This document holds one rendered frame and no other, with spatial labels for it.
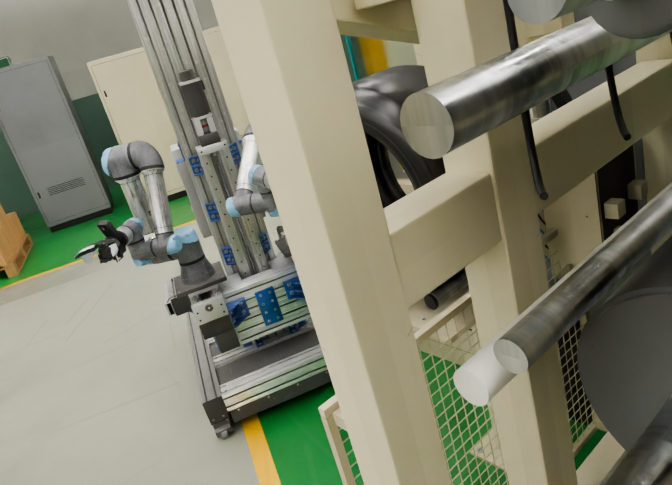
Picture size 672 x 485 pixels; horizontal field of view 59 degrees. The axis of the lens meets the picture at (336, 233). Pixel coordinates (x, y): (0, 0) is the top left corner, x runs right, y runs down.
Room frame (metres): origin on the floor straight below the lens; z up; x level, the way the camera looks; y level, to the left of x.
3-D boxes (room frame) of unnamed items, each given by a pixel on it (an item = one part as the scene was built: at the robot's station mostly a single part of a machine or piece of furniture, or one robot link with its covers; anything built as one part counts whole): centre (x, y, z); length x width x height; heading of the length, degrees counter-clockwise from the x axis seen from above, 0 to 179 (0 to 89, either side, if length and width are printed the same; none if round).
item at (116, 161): (2.49, 0.77, 1.09); 0.15 x 0.12 x 0.55; 77
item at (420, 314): (1.56, -0.25, 0.80); 0.37 x 0.36 x 0.02; 35
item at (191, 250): (2.46, 0.65, 0.88); 0.13 x 0.12 x 0.14; 77
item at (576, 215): (1.37, -0.65, 1.05); 0.20 x 0.15 x 0.30; 125
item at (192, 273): (2.46, 0.64, 0.77); 0.15 x 0.15 x 0.10
